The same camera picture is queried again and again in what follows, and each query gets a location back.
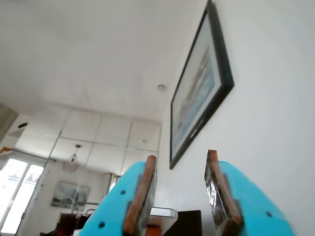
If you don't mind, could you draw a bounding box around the small framed painting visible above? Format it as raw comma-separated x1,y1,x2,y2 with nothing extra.
50,180,91,208

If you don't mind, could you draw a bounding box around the dark red wooden furniture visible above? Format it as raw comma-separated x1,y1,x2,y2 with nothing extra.
59,212,95,232

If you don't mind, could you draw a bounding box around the bright window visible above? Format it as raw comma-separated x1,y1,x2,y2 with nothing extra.
0,157,45,236

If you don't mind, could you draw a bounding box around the dark cabinet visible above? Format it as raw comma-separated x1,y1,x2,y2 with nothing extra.
169,209,203,236

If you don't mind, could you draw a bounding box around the black framed picture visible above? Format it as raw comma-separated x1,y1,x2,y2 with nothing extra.
169,0,235,170

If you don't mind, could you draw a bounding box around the wire cage pendant lamp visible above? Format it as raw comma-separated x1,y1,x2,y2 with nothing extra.
62,144,81,173

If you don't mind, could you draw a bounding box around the white tabletop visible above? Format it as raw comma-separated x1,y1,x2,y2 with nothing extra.
149,207,178,218

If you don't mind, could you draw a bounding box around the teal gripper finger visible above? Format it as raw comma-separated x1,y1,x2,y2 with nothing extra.
78,155,158,236
204,149,296,236

